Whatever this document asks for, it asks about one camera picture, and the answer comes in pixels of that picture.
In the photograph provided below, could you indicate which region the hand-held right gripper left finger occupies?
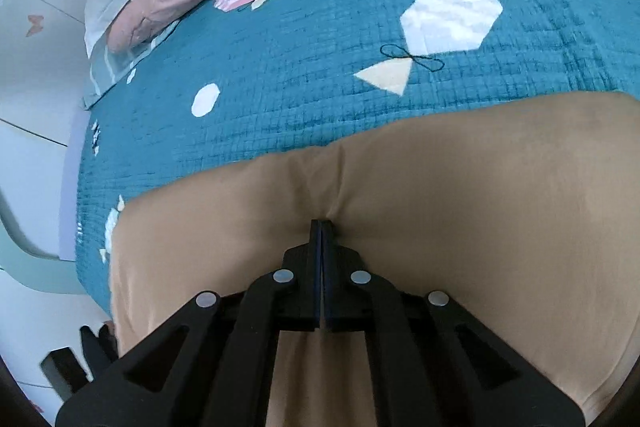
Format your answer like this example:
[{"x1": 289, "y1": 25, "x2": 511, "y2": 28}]
[{"x1": 55, "y1": 219, "x2": 324, "y2": 427}]

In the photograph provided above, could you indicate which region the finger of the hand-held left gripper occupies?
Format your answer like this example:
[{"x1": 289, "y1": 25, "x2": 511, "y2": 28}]
[{"x1": 79, "y1": 323, "x2": 119, "y2": 375}]

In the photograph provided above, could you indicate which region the teal printed quilted blanket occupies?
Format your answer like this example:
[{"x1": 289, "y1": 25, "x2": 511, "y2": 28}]
[{"x1": 75, "y1": 0, "x2": 640, "y2": 314}]

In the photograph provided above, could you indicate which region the tan pillow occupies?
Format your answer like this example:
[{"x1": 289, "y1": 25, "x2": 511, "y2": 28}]
[{"x1": 107, "y1": 89, "x2": 640, "y2": 427}]

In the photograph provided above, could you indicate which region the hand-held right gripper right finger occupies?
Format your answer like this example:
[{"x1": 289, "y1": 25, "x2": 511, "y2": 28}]
[{"x1": 322, "y1": 220, "x2": 587, "y2": 427}]

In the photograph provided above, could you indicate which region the grey-green furniture piece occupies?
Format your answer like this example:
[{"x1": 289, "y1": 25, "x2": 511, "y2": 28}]
[{"x1": 0, "y1": 187, "x2": 90, "y2": 298}]

